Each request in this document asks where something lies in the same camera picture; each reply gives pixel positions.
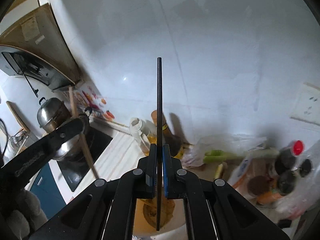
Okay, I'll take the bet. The dark brown chopstick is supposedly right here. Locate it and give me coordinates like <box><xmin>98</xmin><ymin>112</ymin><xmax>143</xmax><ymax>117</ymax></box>
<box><xmin>156</xmin><ymin>57</ymin><xmax>163</xmax><ymax>231</ymax></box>

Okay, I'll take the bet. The dark soy sauce bottle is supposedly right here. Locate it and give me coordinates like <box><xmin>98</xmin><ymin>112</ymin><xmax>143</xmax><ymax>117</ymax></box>
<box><xmin>162</xmin><ymin>115</ymin><xmax>183</xmax><ymax>159</ymax></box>

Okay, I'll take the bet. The blue cabinet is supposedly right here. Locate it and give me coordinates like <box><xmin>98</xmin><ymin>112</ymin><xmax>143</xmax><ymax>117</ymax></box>
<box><xmin>30</xmin><ymin>163</ymin><xmax>66</xmax><ymax>219</ymax></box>

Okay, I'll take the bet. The striped cat table mat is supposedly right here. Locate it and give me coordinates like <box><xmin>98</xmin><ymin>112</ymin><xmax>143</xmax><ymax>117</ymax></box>
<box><xmin>72</xmin><ymin>130</ymin><xmax>148</xmax><ymax>201</ymax></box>

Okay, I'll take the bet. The cooking oil jug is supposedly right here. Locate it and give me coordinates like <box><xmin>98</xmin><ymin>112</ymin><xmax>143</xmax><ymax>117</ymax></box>
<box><xmin>129</xmin><ymin>118</ymin><xmax>157</xmax><ymax>156</ymax></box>

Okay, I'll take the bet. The green vegetable in bag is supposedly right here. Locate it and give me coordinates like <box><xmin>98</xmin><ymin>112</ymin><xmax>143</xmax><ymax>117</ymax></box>
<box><xmin>203</xmin><ymin>148</ymin><xmax>279</xmax><ymax>164</ymax></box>

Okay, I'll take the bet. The cream ribbed utensil holder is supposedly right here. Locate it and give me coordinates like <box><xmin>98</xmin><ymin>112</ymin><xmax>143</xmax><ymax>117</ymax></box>
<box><xmin>133</xmin><ymin>197</ymin><xmax>188</xmax><ymax>239</ymax></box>

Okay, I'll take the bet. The steel wok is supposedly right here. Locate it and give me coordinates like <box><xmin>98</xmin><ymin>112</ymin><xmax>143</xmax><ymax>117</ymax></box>
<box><xmin>53</xmin><ymin>107</ymin><xmax>93</xmax><ymax>161</ymax></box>

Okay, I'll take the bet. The orange white salt bag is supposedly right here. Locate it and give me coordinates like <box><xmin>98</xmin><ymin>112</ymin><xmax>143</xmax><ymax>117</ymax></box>
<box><xmin>227</xmin><ymin>154</ymin><xmax>253</xmax><ymax>189</ymax></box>

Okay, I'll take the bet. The steel steamer pot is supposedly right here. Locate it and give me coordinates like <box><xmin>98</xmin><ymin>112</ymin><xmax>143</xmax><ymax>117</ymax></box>
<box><xmin>37</xmin><ymin>97</ymin><xmax>71</xmax><ymax>133</ymax></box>

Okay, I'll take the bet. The brown spice jar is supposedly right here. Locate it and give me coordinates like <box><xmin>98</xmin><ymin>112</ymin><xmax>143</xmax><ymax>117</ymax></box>
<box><xmin>247</xmin><ymin>176</ymin><xmax>270</xmax><ymax>197</ymax></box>

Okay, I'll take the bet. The red cap sauce bottle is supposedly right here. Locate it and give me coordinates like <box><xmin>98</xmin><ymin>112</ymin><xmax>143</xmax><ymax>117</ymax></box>
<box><xmin>274</xmin><ymin>140</ymin><xmax>304</xmax><ymax>175</ymax></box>

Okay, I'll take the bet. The range hood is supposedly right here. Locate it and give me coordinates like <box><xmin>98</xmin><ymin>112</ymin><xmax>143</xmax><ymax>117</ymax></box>
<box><xmin>1</xmin><ymin>3</ymin><xmax>81</xmax><ymax>92</ymax></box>

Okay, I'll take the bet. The clear plastic bag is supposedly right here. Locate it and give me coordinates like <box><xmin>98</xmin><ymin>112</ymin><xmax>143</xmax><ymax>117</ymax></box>
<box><xmin>276</xmin><ymin>141</ymin><xmax>319</xmax><ymax>220</ymax></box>

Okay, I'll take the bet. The wire dish rack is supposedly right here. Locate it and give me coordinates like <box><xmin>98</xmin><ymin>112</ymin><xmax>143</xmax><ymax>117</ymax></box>
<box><xmin>4</xmin><ymin>129</ymin><xmax>30</xmax><ymax>160</ymax></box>

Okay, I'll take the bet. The colourful wall sticker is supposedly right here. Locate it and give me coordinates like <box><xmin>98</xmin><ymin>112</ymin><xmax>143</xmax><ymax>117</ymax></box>
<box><xmin>72</xmin><ymin>81</ymin><xmax>114</xmax><ymax>121</ymax></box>

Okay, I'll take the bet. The white wall socket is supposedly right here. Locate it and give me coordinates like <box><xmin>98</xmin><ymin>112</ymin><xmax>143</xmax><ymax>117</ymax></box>
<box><xmin>290</xmin><ymin>83</ymin><xmax>320</xmax><ymax>126</ymax></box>

